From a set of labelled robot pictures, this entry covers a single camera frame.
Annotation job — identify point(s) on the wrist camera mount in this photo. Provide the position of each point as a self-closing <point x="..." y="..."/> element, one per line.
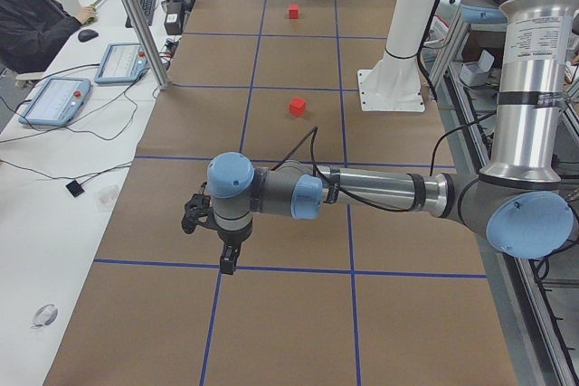
<point x="198" y="212"/>

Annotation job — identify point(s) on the far teach pendant tablet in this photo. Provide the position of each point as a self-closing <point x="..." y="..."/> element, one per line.
<point x="122" y="63"/>

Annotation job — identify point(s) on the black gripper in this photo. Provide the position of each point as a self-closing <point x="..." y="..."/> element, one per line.
<point x="233" y="237"/>

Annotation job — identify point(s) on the near teach pendant tablet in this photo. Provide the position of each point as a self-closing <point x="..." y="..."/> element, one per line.
<point x="57" y="102"/>

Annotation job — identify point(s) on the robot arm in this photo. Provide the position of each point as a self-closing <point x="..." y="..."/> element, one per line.
<point x="513" y="201"/>

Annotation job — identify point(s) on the seated person black jacket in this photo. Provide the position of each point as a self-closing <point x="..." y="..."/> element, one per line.
<point x="34" y="31"/>

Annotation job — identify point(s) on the black keyboard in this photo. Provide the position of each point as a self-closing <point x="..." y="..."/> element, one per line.
<point x="148" y="8"/>

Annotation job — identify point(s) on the teach pendant tablet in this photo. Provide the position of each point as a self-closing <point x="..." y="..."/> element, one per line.
<point x="122" y="63"/>
<point x="57" y="102"/>

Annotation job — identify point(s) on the red block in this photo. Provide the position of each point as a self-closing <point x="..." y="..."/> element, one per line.
<point x="293" y="11"/>
<point x="297" y="106"/>

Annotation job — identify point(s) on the white pedestal column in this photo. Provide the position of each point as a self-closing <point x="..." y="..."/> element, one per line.
<point x="394" y="84"/>

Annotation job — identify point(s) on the aluminium frame post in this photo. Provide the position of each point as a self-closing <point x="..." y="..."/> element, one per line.
<point x="145" y="37"/>

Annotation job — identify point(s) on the black computer mouse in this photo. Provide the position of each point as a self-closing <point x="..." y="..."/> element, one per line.
<point x="87" y="35"/>

